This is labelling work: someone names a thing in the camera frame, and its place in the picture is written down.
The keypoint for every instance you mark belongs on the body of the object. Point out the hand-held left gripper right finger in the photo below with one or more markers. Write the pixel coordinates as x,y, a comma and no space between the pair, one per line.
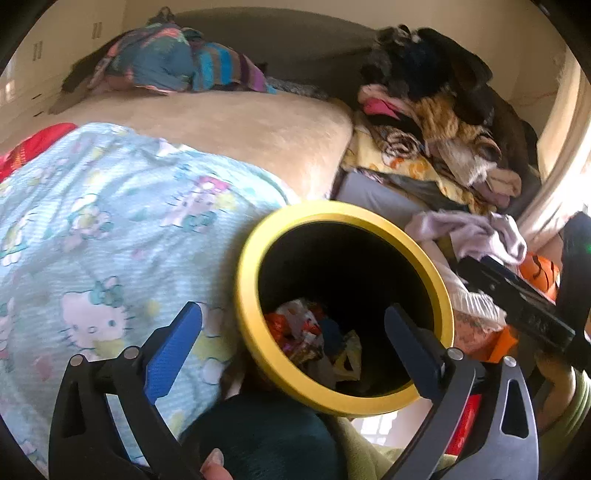
413,350

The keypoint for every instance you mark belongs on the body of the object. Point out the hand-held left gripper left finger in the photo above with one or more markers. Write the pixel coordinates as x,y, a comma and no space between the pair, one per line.
173,350

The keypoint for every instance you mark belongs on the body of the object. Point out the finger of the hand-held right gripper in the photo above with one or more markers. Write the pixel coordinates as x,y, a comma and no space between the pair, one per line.
521,304

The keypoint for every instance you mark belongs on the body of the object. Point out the yellow wrapper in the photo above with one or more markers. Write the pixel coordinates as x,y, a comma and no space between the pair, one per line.
348,355

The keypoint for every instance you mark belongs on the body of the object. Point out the black bin with yellow rim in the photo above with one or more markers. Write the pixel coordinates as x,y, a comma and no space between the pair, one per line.
249,323

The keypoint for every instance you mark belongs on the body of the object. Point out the blue wrapper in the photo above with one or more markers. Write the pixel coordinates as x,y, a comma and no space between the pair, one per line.
330,334

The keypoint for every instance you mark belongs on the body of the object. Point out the brown snack wrapper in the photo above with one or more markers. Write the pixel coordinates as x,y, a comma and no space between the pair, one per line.
302,351

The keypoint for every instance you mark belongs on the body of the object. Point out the orange red wrapper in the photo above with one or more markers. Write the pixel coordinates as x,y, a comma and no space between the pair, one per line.
288,321

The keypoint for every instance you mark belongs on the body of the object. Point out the person's right forearm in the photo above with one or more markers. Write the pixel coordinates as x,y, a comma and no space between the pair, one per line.
565,397

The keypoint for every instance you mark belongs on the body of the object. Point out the person's left hand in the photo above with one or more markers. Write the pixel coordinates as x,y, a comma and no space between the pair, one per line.
217,464

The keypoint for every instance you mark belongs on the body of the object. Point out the red plastic item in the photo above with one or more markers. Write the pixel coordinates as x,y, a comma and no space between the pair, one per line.
464,424

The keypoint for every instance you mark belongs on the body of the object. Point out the light pink cloth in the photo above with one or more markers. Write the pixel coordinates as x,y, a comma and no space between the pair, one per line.
466,230

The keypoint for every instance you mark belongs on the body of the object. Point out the person's light green top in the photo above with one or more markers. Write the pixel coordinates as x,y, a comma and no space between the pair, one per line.
364,452

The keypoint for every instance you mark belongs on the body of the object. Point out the beige folded garment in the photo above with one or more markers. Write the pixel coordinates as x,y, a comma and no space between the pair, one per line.
498,187

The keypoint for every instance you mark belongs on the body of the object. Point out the blue cartoon cat blanket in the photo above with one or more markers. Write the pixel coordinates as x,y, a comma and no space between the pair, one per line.
115,240

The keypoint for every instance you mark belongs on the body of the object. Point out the person's teal trouser leg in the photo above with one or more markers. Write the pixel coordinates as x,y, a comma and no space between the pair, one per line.
263,438

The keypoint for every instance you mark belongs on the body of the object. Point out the beige window curtain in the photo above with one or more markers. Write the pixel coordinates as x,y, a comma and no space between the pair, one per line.
563,152

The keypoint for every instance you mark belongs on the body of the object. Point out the dark brown garment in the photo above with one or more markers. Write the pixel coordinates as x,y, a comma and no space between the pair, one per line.
512,134

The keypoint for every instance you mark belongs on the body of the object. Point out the yellow cartoon blanket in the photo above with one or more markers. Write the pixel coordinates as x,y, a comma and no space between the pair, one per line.
406,168

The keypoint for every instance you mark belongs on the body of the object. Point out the brown striped knit garment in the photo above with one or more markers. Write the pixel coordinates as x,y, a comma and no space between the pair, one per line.
401,144

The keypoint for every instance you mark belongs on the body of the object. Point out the yellow knit garment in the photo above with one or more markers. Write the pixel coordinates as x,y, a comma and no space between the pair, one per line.
443,120

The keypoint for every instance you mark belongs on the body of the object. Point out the beige bed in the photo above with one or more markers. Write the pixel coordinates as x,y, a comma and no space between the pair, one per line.
240,134

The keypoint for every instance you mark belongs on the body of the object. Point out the pink garment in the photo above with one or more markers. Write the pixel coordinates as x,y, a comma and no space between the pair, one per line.
383,104

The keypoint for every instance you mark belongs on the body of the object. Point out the red patterned blanket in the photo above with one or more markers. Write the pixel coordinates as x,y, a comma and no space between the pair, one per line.
27,147

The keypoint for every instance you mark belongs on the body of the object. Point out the black furry garment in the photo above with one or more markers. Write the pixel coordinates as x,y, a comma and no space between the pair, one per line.
425,64

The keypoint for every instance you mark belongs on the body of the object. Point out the striped colourful towel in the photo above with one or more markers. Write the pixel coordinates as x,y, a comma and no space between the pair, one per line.
226,69

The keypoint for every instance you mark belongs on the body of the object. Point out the grey patterned cloth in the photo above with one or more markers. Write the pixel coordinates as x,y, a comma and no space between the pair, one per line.
295,87

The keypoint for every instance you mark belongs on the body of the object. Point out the blue floral quilt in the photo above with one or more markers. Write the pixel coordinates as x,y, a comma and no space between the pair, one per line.
147,60

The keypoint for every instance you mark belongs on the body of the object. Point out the cream glossy wardrobe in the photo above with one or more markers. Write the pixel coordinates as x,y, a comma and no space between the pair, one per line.
41,60

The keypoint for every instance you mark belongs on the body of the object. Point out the grey headboard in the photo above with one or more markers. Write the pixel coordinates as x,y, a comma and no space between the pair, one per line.
300,46

